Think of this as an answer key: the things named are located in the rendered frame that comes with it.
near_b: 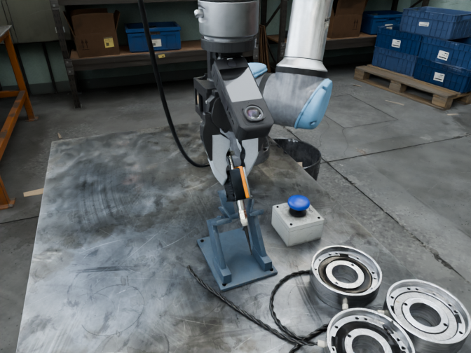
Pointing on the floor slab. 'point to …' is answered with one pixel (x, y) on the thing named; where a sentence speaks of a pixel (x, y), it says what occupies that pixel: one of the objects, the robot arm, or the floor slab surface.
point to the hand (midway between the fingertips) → (234, 177)
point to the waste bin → (302, 154)
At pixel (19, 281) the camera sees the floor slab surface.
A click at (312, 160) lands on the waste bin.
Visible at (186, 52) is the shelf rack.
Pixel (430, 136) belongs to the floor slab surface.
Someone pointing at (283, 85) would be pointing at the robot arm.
